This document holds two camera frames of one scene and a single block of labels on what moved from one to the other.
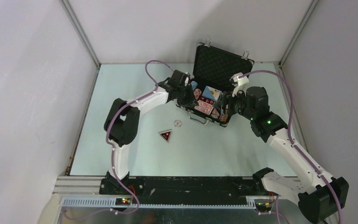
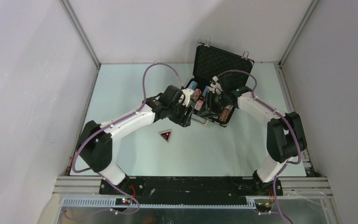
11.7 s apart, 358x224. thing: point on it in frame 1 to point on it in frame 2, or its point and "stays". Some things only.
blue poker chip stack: (194, 84) stays
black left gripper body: (182, 90) to (176, 114)
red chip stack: (197, 93) stays
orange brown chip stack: (223, 118) stays
